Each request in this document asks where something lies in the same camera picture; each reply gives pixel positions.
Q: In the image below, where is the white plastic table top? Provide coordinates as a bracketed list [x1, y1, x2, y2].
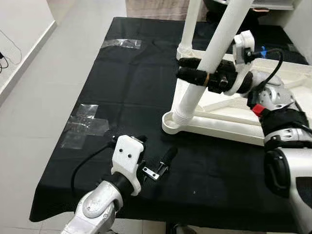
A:
[162, 46, 312, 147]

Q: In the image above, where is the black tablecloth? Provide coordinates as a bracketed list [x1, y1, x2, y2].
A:
[29, 17, 312, 234]

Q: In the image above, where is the cross-shaped clear tape piece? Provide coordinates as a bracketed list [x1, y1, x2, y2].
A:
[61, 103, 110, 149]

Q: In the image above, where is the black wok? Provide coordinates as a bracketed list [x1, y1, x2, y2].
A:
[202, 0, 259, 22]

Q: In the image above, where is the beige patterned bench cloth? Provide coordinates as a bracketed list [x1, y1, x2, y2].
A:
[126, 0, 208, 21]

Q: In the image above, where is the dark right robot foot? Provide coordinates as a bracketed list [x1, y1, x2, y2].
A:
[166, 223, 195, 234]

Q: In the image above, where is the clear tape strip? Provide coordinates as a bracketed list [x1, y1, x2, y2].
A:
[101, 39, 143, 49]

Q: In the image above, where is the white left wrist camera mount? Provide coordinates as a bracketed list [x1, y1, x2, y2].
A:
[111, 135, 147, 196]

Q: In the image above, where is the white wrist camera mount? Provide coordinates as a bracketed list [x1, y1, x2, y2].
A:
[227, 30, 256, 96]
[111, 135, 147, 196]

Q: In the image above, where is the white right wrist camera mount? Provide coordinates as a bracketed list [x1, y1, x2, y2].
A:
[227, 30, 256, 96]

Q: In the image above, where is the black hanging wall cable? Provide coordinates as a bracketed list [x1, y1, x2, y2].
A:
[0, 29, 22, 74]

